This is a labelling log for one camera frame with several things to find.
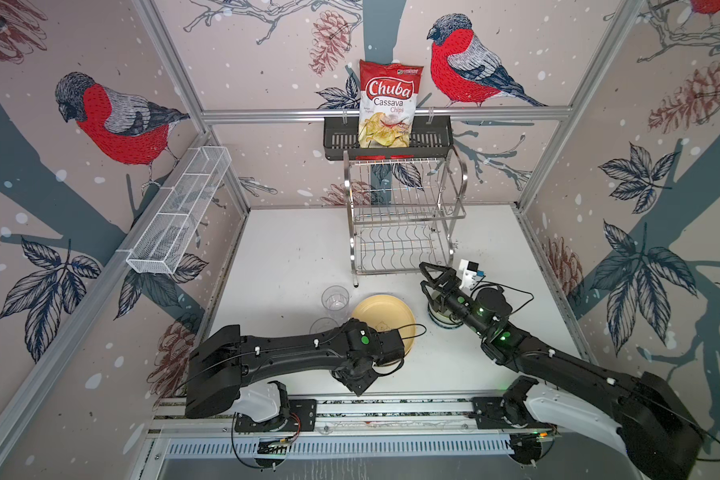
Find yellow plate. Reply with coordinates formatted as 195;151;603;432
351;294;417;350

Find light green bowl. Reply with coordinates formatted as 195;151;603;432
427;305;463;330

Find clear drinking glass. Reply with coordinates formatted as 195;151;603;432
321;285;350;314

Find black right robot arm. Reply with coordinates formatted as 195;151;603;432
419;262;704;479

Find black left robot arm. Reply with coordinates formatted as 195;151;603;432
185;318;405;419

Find silver two-tier dish rack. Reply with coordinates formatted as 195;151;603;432
342;149;468;287

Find red Chuba chips bag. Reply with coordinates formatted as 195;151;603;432
358;61;423;148

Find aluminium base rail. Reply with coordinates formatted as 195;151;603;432
144;384;626;468

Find black wall shelf basket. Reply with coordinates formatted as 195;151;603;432
323;116;453;161

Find horizontal aluminium frame bar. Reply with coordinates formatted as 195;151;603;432
201;105;575;126

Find white wire mesh basket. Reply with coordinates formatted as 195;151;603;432
126;146;231;275

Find aluminium frame corner post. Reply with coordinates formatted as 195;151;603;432
130;0;253;211

